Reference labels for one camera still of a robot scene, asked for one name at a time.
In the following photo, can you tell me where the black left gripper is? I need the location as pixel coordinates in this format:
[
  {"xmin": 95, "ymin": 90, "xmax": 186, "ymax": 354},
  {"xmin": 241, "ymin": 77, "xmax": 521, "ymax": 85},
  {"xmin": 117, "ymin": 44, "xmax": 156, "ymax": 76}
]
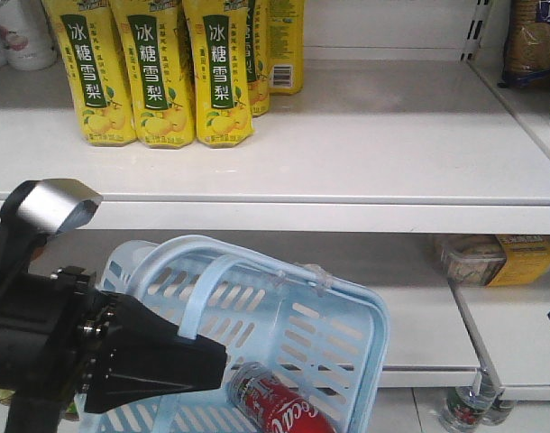
[{"xmin": 0, "ymin": 268, "xmax": 227, "ymax": 413}]

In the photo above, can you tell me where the red coke can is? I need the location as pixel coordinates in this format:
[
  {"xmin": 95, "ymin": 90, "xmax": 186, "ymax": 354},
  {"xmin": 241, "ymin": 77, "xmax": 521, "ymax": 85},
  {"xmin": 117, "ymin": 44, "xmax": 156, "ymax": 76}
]
[{"xmin": 227, "ymin": 362, "xmax": 335, "ymax": 433}]

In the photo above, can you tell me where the light blue plastic basket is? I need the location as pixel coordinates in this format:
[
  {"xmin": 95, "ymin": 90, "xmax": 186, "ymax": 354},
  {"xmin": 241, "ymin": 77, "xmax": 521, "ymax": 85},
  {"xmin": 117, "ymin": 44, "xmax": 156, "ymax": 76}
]
[{"xmin": 100, "ymin": 235, "xmax": 390, "ymax": 432}]

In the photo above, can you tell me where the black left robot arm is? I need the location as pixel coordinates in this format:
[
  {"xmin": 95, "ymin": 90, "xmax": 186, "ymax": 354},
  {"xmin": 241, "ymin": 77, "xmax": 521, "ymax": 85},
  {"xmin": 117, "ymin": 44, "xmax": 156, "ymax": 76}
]
[{"xmin": 0, "ymin": 226, "xmax": 226, "ymax": 432}]

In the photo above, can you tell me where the clear cookie box yellow label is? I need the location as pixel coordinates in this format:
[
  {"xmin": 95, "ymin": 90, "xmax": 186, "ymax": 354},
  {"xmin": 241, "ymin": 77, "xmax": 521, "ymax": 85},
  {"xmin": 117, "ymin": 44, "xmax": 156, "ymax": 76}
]
[{"xmin": 434, "ymin": 234, "xmax": 550, "ymax": 287}]

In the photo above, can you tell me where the white peach drink bottle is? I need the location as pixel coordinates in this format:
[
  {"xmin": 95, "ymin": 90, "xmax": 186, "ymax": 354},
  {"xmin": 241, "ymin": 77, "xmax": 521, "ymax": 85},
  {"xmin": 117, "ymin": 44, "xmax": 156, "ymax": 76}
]
[{"xmin": 0, "ymin": 0, "xmax": 57, "ymax": 71}]

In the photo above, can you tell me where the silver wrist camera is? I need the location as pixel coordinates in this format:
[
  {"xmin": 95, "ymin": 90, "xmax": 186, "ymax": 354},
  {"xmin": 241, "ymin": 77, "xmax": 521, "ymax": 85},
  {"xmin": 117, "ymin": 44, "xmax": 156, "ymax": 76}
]
[{"xmin": 16, "ymin": 179, "xmax": 103, "ymax": 235}]

